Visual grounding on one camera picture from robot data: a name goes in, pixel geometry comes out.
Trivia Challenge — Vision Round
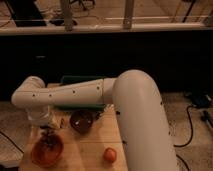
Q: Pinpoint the red bowl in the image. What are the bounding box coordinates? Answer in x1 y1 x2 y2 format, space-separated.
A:
30 134 64 168

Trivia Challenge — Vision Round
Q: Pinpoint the white railing bar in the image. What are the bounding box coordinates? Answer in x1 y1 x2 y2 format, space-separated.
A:
0 22 213 36

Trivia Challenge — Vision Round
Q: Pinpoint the green tray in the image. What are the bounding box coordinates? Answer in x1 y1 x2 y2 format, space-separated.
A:
58 75 115 111

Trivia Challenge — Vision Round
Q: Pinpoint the dark brown bowl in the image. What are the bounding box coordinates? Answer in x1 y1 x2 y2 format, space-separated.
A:
69 110 93 134

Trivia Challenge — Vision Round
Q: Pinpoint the orange fruit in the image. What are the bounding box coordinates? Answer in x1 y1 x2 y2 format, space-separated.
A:
103 148 117 163

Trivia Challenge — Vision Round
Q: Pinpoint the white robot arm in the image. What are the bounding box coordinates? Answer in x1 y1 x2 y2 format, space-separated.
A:
11 69 179 171

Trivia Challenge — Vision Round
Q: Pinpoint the dark purple grapes bunch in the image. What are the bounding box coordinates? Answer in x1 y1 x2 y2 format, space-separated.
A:
41 129 56 149

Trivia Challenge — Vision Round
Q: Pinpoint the black floor cable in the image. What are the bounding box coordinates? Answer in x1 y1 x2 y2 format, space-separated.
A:
0 130 25 155

